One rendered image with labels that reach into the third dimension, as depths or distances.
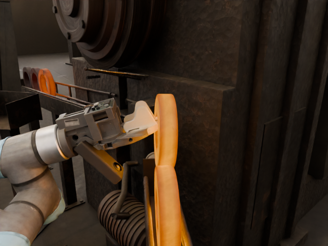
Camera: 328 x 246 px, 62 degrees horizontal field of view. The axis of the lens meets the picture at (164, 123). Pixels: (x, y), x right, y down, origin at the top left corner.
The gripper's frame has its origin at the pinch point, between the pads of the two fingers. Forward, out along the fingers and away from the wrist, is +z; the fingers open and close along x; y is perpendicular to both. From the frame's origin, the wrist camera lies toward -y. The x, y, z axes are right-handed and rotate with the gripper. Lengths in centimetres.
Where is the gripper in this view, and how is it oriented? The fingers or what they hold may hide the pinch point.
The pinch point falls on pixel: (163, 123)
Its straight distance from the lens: 56.0
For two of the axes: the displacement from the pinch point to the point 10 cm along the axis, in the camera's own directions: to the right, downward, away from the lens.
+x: -1.0, -3.4, 9.3
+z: 9.6, -2.7, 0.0
